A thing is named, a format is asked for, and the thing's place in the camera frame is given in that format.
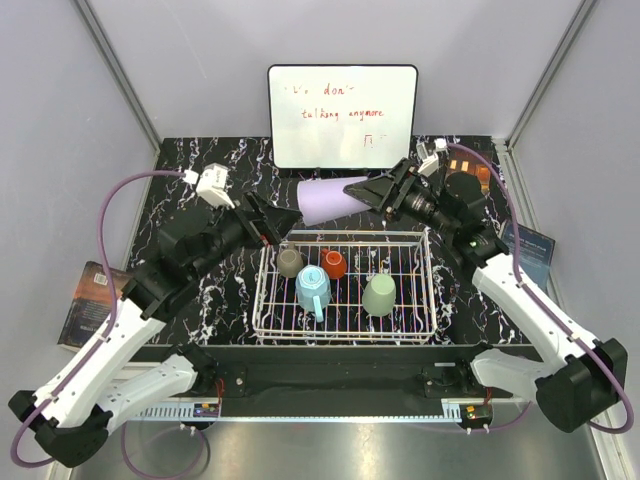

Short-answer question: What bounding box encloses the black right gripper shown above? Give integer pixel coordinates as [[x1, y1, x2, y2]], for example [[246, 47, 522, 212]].
[[345, 158, 457, 237]]

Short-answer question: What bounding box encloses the white whiteboard with red writing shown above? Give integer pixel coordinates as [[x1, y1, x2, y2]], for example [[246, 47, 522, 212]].
[[267, 64, 418, 170]]

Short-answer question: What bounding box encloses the lilac plastic cup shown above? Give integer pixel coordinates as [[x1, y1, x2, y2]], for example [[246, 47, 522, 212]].
[[297, 176, 369, 226]]

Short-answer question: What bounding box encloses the dark orange window book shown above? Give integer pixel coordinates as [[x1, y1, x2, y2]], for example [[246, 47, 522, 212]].
[[445, 149, 492, 196]]

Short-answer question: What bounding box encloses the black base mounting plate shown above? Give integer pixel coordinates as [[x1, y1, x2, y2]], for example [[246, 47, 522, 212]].
[[119, 342, 546, 419]]

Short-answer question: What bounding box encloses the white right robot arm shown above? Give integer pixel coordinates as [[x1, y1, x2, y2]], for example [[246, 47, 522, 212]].
[[344, 159, 634, 433]]

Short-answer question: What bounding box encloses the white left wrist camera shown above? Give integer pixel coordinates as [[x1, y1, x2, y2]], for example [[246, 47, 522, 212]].
[[183, 163, 236, 209]]

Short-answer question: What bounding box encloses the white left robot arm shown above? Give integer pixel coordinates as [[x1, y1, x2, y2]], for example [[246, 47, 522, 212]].
[[8, 191, 302, 468]]

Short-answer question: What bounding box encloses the white wire dish rack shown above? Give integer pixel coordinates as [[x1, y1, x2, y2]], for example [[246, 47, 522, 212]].
[[252, 229, 437, 345]]

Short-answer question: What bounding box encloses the light green cup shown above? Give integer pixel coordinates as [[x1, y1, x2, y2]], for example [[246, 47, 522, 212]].
[[362, 274, 396, 317]]

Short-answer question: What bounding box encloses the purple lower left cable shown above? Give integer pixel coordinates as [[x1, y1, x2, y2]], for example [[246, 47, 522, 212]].
[[119, 422, 213, 479]]

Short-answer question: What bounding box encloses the beige ceramic mug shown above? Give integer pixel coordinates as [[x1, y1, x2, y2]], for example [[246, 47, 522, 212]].
[[276, 248, 305, 278]]

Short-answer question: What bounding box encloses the white slotted cable duct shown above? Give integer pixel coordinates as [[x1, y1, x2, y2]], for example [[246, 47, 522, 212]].
[[134, 402, 221, 423]]

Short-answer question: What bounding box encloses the blue paperback book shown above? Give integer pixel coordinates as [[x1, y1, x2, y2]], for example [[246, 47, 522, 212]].
[[518, 224, 556, 292]]

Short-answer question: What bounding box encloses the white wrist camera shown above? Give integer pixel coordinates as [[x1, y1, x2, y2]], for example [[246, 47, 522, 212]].
[[183, 163, 236, 209], [416, 138, 448, 177]]

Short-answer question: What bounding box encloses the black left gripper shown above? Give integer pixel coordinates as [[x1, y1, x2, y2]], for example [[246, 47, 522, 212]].
[[190, 188, 303, 281]]

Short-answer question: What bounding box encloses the dark sunset paperback book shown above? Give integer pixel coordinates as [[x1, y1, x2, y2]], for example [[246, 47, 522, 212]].
[[57, 261, 111, 351]]

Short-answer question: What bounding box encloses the light blue mug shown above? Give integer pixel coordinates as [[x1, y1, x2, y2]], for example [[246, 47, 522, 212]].
[[295, 265, 331, 323]]

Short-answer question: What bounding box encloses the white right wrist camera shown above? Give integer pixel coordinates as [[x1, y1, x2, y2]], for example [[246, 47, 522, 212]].
[[416, 138, 448, 177]]

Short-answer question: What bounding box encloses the red orange mug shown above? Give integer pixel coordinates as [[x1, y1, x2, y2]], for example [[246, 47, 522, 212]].
[[320, 248, 347, 280]]

